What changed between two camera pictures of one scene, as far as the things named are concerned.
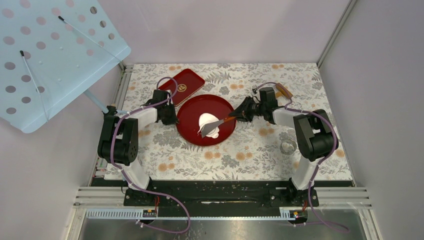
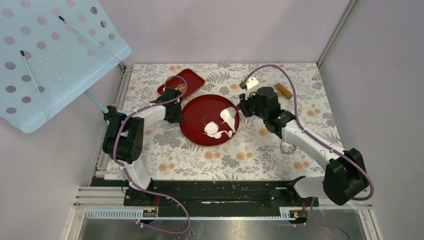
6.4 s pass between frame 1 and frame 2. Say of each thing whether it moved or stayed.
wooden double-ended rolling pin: stayed
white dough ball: moved
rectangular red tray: stayed
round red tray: stayed
